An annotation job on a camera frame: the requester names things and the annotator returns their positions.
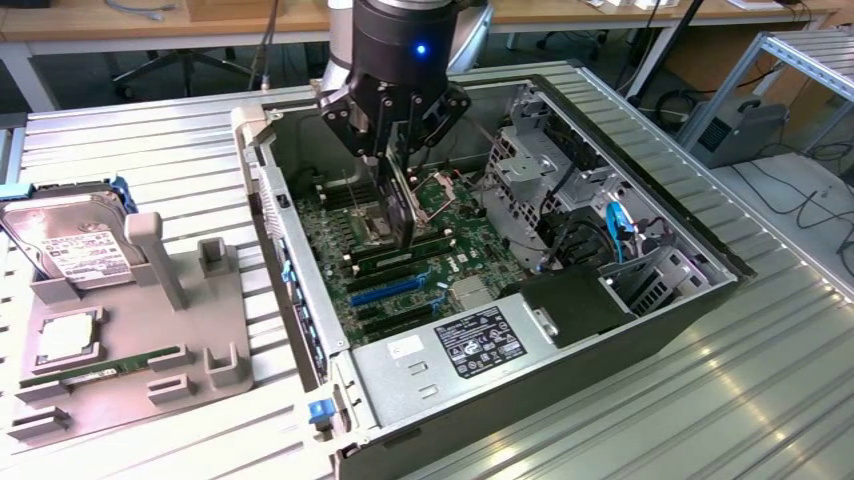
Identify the blue flat wire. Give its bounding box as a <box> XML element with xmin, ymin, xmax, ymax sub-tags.
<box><xmin>603</xmin><ymin>199</ymin><xmax>635</xmax><ymax>264</ymax></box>

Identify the green RAM stick with label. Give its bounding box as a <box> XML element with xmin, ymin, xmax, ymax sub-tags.
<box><xmin>17</xmin><ymin>347</ymin><xmax>181</xmax><ymax>391</ymax></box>

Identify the green motherboard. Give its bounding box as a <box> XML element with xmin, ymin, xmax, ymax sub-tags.
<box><xmin>292</xmin><ymin>169</ymin><xmax>528</xmax><ymax>351</ymax></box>

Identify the silver CPU chip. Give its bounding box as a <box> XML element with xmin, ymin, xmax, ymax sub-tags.
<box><xmin>33</xmin><ymin>315</ymin><xmax>98</xmax><ymax>366</ymax></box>

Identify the blue expansion slot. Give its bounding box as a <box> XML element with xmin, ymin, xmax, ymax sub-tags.
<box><xmin>349</xmin><ymin>280</ymin><xmax>432</xmax><ymax>308</ymax></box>

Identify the silver disk bay cage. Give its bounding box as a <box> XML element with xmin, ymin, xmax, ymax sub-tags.
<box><xmin>480</xmin><ymin>124</ymin><xmax>632</xmax><ymax>274</ymax></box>

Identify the silver chipset heatsink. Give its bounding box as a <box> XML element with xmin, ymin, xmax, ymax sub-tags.
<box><xmin>449</xmin><ymin>277</ymin><xmax>499</xmax><ymax>307</ymax></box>

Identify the aluminium profile frame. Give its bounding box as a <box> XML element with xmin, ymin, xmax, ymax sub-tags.
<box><xmin>679</xmin><ymin>27</ymin><xmax>854</xmax><ymax>166</ymax></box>

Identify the metal socket cover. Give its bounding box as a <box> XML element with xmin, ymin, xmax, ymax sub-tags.
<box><xmin>412</xmin><ymin>171</ymin><xmax>463</xmax><ymax>221</ymax></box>

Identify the silver hard disk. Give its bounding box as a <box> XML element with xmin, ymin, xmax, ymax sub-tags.
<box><xmin>0</xmin><ymin>192</ymin><xmax>145</xmax><ymax>292</ymax></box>

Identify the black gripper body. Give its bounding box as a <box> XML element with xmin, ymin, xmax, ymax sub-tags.
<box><xmin>349</xmin><ymin>0</ymin><xmax>463</xmax><ymax>95</ymax></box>

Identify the grey computer tower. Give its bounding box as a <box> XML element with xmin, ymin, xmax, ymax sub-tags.
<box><xmin>692</xmin><ymin>97</ymin><xmax>792</xmax><ymax>169</ymax></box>

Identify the graphics card with metal bracket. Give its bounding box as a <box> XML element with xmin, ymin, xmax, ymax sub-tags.
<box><xmin>368</xmin><ymin>124</ymin><xmax>429</xmax><ymax>251</ymax></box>

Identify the brown cardboard box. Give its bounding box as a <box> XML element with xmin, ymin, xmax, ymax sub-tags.
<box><xmin>185</xmin><ymin>0</ymin><xmax>281</xmax><ymax>22</ymax></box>

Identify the silver power supply unit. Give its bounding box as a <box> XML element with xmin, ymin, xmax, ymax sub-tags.
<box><xmin>349</xmin><ymin>292</ymin><xmax>559</xmax><ymax>429</ymax></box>

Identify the blue plastic disk carrier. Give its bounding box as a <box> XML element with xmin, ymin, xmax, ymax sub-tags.
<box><xmin>0</xmin><ymin>172</ymin><xmax>140</xmax><ymax>216</ymax></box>

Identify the black stand pole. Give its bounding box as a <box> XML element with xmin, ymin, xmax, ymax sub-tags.
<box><xmin>624</xmin><ymin>0</ymin><xmax>707</xmax><ymax>101</ymax></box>

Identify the black expansion slot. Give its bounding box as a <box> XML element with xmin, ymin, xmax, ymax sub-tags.
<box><xmin>356</xmin><ymin>302</ymin><xmax>433</xmax><ymax>326</ymax></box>
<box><xmin>344</xmin><ymin>267</ymin><xmax>428</xmax><ymax>296</ymax></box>
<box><xmin>363</xmin><ymin>312</ymin><xmax>436</xmax><ymax>337</ymax></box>

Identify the black plastic fan shroud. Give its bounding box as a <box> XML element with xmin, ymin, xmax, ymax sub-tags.
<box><xmin>499</xmin><ymin>267</ymin><xmax>639</xmax><ymax>350</ymax></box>

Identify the open black PC case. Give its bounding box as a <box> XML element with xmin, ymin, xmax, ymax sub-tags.
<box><xmin>229</xmin><ymin>73</ymin><xmax>759</xmax><ymax>480</ymax></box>

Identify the light blue network cable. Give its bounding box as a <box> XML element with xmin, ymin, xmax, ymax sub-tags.
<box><xmin>102</xmin><ymin>0</ymin><xmax>176</xmax><ymax>22</ymax></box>

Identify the thin metal locking lever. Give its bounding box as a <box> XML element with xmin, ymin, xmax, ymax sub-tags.
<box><xmin>340</xmin><ymin>168</ymin><xmax>367</xmax><ymax>219</ymax></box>

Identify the black office chair base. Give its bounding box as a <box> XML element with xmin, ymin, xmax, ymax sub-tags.
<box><xmin>504</xmin><ymin>28</ymin><xmax>610</xmax><ymax>52</ymax></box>
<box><xmin>109</xmin><ymin>47</ymin><xmax>261</xmax><ymax>99</ymax></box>

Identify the grey plastic parts rack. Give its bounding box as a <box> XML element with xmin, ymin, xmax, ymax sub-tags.
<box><xmin>1</xmin><ymin>210</ymin><xmax>259</xmax><ymax>456</ymax></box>

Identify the wooden office desk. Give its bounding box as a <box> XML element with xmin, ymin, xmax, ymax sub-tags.
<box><xmin>489</xmin><ymin>0</ymin><xmax>840</xmax><ymax>99</ymax></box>
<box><xmin>0</xmin><ymin>0</ymin><xmax>332</xmax><ymax>114</ymax></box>

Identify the blue case latch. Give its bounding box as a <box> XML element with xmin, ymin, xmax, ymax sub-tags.
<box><xmin>305</xmin><ymin>398</ymin><xmax>335</xmax><ymax>426</ymax></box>

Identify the CPU socket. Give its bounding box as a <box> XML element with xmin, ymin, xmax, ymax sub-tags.
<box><xmin>356</xmin><ymin>202</ymin><xmax>401</xmax><ymax>246</ymax></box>

